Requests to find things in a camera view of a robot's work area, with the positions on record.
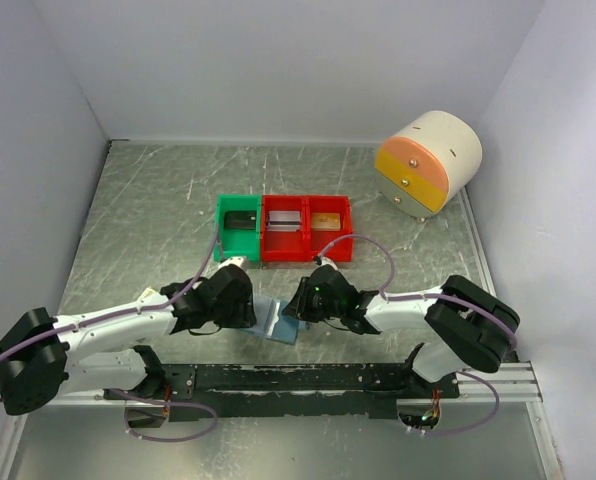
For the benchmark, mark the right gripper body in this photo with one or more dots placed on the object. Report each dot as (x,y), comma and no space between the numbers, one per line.
(311,307)

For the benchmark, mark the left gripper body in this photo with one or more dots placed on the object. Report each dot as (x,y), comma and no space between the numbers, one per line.
(236,314)

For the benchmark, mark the blue card holder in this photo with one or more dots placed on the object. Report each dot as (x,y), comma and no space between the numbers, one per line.
(271,324)

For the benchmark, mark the red plastic bin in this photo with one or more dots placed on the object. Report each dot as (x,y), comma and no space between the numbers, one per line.
(318,240)
(283,246)

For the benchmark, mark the green plastic bin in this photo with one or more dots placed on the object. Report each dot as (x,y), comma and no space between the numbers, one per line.
(238,242)

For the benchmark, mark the round drawer cabinet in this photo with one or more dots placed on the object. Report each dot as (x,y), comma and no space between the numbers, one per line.
(425,164)

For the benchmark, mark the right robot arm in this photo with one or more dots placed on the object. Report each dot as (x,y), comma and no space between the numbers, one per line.
(472,328)

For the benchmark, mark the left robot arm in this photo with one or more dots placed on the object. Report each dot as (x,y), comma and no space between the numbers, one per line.
(42,357)

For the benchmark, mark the gold card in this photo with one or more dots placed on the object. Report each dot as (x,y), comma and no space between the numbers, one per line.
(325,221)

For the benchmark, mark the black card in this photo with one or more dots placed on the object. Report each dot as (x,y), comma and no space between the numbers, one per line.
(240,220)

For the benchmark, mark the white striped card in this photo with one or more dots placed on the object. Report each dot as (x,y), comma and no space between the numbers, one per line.
(283,220)

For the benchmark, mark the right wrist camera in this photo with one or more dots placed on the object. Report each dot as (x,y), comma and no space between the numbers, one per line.
(324,264)

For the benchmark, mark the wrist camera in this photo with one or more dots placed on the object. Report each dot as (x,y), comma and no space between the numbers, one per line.
(241,262)
(324,264)

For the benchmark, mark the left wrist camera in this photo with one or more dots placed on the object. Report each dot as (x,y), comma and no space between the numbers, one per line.
(241,262)

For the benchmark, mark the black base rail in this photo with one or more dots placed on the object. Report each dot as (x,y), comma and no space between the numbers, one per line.
(234,391)

